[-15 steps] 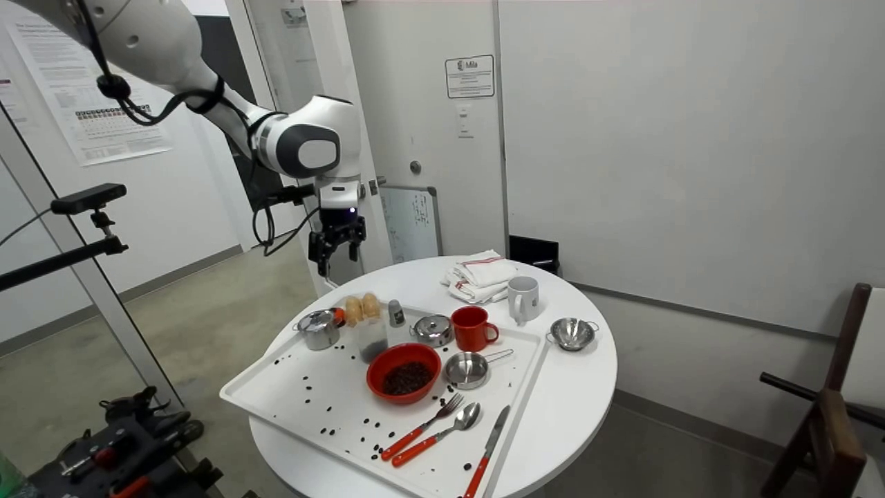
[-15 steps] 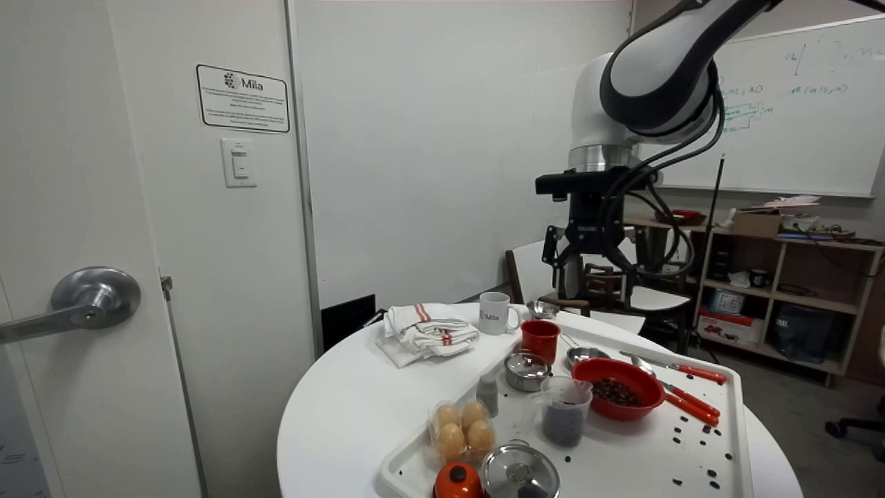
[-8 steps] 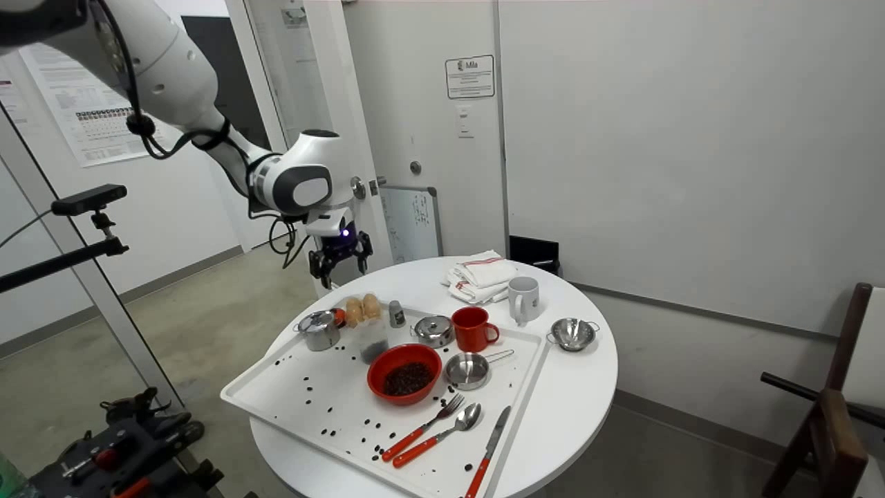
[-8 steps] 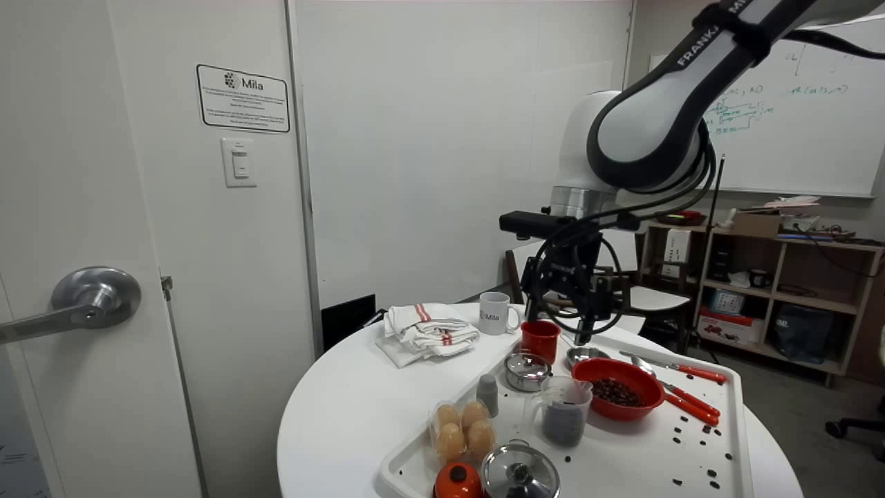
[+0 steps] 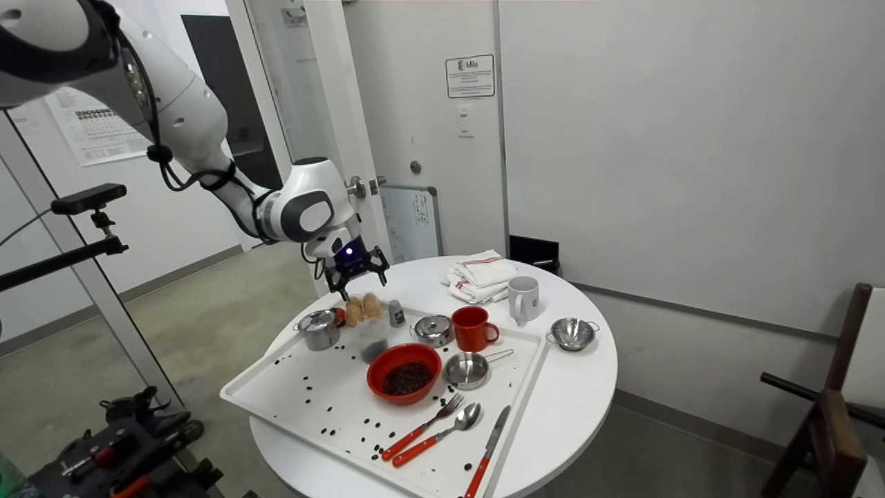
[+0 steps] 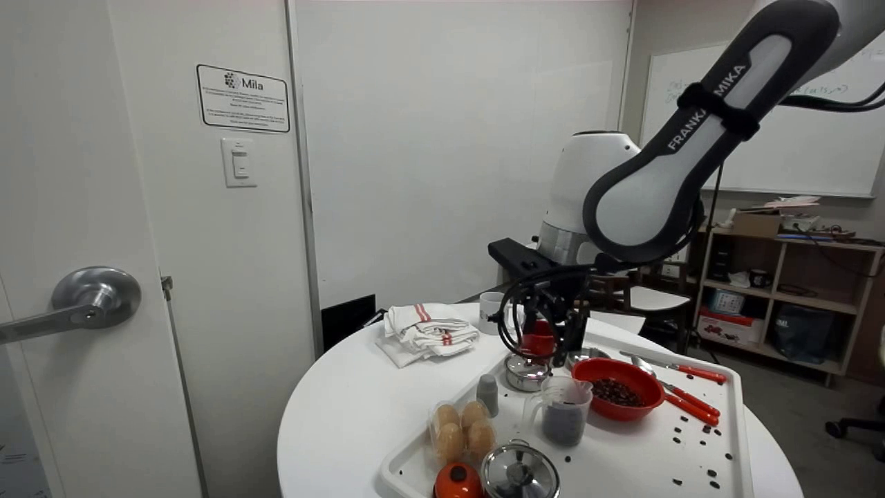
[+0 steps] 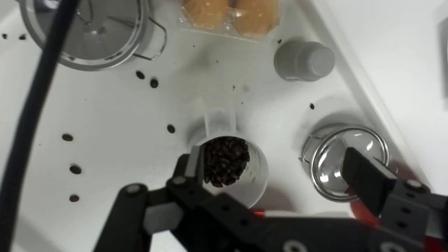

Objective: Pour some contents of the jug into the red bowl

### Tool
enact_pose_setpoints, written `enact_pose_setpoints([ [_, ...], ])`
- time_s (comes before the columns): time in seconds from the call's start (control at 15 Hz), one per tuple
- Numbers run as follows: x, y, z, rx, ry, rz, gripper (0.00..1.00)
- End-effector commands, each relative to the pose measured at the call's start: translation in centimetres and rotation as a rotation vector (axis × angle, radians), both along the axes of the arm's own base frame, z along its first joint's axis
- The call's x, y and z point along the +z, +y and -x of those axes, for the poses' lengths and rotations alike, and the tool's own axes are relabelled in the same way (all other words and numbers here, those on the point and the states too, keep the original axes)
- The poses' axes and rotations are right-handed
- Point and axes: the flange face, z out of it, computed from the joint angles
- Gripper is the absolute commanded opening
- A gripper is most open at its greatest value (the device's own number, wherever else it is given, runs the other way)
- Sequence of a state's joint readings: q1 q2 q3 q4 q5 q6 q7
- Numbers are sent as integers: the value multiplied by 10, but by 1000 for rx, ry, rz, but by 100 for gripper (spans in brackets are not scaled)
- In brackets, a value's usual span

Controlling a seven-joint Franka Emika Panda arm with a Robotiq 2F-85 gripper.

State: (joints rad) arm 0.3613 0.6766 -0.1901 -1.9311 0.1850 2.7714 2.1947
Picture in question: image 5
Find wooden chair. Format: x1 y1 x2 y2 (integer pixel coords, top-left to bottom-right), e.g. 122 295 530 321
760 281 882 498

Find silver door handle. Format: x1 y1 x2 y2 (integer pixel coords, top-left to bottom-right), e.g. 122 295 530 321
346 177 379 198

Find black box on floor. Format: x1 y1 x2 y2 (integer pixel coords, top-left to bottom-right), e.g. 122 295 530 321
510 236 563 274

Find round white table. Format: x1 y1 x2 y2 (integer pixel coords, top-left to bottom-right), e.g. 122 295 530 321
249 263 619 498

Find red handled fork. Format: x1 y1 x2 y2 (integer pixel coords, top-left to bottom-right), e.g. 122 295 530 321
382 395 466 462

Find small steel cup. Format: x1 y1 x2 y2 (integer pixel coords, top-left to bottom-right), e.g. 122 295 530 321
299 310 341 352

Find small salt shaker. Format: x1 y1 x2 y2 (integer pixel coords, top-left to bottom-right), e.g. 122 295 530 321
387 299 406 327

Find tool cart with tools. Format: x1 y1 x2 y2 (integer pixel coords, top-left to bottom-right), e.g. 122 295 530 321
17 388 221 498

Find red mug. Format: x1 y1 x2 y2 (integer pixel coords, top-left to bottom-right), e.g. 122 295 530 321
452 306 502 352

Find black camera on stand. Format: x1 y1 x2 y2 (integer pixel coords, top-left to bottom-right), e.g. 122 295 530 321
0 182 129 291

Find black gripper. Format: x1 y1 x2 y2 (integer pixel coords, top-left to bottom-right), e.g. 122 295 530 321
324 237 391 299

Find bread rolls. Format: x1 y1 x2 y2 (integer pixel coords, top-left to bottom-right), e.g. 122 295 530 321
344 292 382 327

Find steel bowl beside red bowl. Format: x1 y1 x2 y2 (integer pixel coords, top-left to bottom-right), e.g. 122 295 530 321
442 355 491 390

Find steel bowl on table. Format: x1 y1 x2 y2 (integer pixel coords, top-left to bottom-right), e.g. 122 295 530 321
550 317 597 352

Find red handled spoon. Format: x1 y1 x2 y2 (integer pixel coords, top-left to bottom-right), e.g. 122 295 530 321
393 400 481 468

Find white cloth with red stripe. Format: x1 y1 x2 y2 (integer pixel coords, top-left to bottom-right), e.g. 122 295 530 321
442 249 514 303

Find clear plastic jug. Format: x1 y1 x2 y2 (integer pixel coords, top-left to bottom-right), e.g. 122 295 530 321
346 299 387 361

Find paper poster on wall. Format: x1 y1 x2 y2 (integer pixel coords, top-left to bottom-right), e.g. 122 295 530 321
47 89 147 165

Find red handled knife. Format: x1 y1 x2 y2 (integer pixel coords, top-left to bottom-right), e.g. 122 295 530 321
462 407 512 498

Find red bowl with beans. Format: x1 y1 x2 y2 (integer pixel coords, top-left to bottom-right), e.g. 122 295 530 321
366 343 442 407

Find small steel bowl behind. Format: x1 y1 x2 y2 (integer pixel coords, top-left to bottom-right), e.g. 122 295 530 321
415 316 454 348

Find white rectangular tray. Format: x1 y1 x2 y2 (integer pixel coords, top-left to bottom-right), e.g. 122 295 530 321
221 328 548 498

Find white mug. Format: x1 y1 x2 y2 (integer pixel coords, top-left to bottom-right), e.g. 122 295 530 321
510 277 539 324

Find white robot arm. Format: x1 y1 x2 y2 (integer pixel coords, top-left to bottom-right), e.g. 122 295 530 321
0 0 391 295

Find door sign paper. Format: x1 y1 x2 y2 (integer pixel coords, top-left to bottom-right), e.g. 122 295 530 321
445 54 496 100

